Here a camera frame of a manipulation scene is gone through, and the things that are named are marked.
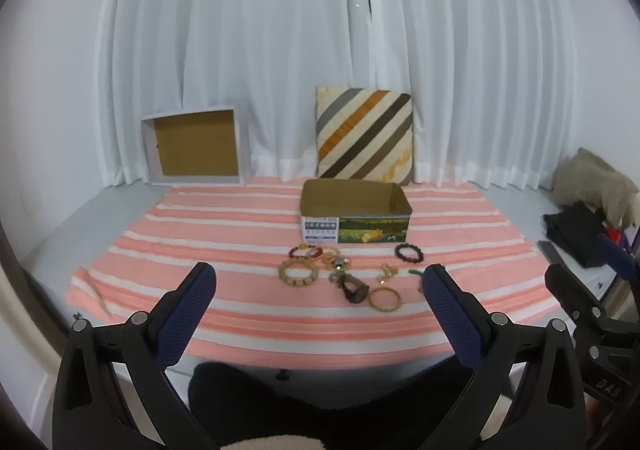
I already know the chunky wooden block bracelet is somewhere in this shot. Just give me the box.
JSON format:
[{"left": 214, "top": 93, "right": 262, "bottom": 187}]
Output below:
[{"left": 278, "top": 258, "right": 320, "bottom": 289}]

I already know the red bead bracelet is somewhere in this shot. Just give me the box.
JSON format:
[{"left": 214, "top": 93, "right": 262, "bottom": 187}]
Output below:
[{"left": 288, "top": 243, "right": 322, "bottom": 261}]

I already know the pink white striped blanket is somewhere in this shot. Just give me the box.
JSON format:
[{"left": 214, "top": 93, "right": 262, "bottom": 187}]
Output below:
[{"left": 65, "top": 182, "right": 576, "bottom": 373}]

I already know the white box with brown interior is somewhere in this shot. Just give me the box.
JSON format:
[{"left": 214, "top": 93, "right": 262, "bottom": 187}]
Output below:
[{"left": 140, "top": 102, "right": 250, "bottom": 187}]

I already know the plain wooden bangle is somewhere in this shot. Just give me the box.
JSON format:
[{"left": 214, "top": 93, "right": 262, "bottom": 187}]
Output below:
[{"left": 369, "top": 288, "right": 402, "bottom": 313}]

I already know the striped brown orange pillow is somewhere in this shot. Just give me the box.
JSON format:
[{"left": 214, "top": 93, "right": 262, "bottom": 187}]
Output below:
[{"left": 315, "top": 87, "right": 416, "bottom": 185}]

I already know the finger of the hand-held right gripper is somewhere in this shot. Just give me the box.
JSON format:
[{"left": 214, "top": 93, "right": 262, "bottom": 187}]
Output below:
[
  {"left": 545, "top": 264, "right": 621, "bottom": 366},
  {"left": 597, "top": 232, "right": 640, "bottom": 281}
]

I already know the white curtain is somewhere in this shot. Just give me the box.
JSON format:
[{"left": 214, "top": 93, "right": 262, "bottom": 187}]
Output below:
[
  {"left": 97, "top": 0, "right": 373, "bottom": 188},
  {"left": 360, "top": 0, "right": 576, "bottom": 191}
]

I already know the beige crumpled cloth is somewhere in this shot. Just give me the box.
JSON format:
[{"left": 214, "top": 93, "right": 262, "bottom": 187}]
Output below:
[{"left": 554, "top": 147, "right": 640, "bottom": 231}]

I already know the dark bead bracelet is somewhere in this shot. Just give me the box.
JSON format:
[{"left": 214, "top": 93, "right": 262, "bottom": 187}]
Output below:
[{"left": 394, "top": 243, "right": 425, "bottom": 263}]

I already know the cardboard box with printed label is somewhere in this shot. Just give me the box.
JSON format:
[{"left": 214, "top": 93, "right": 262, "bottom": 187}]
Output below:
[{"left": 300, "top": 178, "right": 414, "bottom": 246}]

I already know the dark brown bracelet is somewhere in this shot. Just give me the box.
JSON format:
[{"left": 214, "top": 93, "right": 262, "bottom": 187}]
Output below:
[{"left": 340, "top": 275, "right": 371, "bottom": 304}]

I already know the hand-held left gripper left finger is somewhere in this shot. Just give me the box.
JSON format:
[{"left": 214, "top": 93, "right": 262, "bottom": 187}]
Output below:
[{"left": 52, "top": 261, "right": 221, "bottom": 450}]

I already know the amber bead bracelet cube charm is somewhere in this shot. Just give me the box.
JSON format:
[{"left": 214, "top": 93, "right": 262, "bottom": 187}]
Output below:
[{"left": 322, "top": 252, "right": 354, "bottom": 273}]

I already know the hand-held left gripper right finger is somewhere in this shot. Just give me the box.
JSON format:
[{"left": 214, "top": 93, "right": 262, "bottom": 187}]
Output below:
[{"left": 420, "top": 264, "right": 589, "bottom": 450}]

